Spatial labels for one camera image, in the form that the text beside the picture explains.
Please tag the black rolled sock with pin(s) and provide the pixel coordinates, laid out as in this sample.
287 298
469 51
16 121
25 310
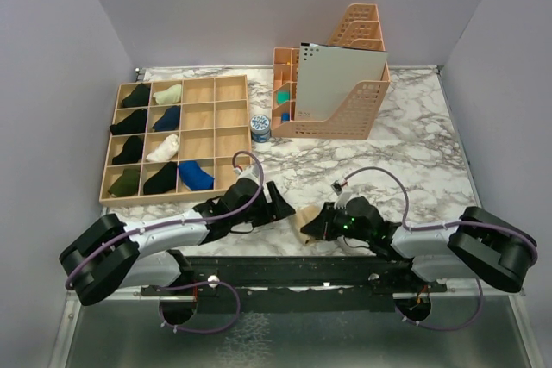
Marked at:
129 121
126 150
162 181
139 97

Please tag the wooden compartment tray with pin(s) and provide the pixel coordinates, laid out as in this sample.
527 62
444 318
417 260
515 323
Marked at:
213 131

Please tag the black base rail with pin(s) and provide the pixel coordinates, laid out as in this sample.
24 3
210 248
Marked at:
295 284

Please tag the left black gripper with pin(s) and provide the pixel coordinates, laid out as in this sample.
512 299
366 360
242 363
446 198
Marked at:
280 208

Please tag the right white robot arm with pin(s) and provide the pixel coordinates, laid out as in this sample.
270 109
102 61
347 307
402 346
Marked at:
479 245

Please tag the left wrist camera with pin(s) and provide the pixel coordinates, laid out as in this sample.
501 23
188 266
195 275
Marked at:
252 173

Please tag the pale green rolled sock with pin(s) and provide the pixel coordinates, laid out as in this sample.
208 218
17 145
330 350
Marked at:
168 96

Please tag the black rolled sock top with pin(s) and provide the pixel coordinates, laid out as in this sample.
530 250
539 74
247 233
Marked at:
139 97

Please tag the black rolled sock bottom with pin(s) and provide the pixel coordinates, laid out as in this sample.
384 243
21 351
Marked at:
162 181

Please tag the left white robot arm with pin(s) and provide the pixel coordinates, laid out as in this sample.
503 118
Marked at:
99 261

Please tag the beige underwear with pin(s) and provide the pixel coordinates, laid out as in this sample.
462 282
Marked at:
303 217

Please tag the white rolled sock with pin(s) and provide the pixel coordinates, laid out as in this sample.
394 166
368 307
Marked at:
168 148

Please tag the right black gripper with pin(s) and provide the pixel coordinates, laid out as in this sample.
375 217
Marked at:
322 226

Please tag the blue boxer underwear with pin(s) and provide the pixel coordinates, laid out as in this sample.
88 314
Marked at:
194 177

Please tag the grey white folder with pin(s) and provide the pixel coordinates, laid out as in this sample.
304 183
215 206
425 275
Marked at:
326 74

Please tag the blue patterned round tin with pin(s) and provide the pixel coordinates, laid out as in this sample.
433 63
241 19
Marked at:
260 128

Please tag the navy rolled sock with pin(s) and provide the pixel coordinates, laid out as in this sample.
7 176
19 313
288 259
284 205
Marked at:
169 121

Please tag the dark green rolled sock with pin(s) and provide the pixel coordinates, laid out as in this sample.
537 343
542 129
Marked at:
127 184

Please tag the peach file organizer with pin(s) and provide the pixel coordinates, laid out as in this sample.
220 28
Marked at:
359 27

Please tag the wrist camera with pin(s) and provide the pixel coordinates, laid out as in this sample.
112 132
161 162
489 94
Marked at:
343 193
252 173

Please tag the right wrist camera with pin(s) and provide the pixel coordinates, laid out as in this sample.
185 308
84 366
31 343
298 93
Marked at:
343 193

